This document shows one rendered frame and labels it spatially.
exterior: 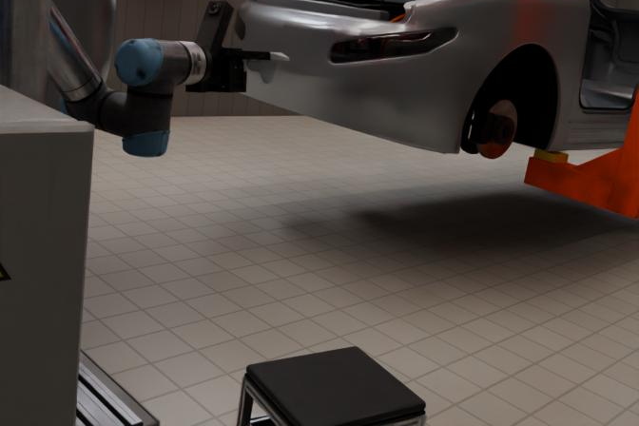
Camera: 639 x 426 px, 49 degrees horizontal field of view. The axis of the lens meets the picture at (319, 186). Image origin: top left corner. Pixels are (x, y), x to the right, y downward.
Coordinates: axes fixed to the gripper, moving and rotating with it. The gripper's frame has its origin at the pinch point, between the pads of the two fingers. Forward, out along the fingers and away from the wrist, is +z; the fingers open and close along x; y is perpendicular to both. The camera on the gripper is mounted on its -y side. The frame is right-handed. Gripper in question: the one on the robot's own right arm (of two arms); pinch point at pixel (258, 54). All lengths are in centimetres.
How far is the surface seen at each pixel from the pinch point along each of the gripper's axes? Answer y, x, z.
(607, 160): 46, 28, 279
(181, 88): 32, -417, 449
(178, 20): -37, -411, 437
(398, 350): 119, -27, 143
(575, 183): 61, 13, 282
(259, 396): 92, -19, 31
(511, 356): 124, 12, 176
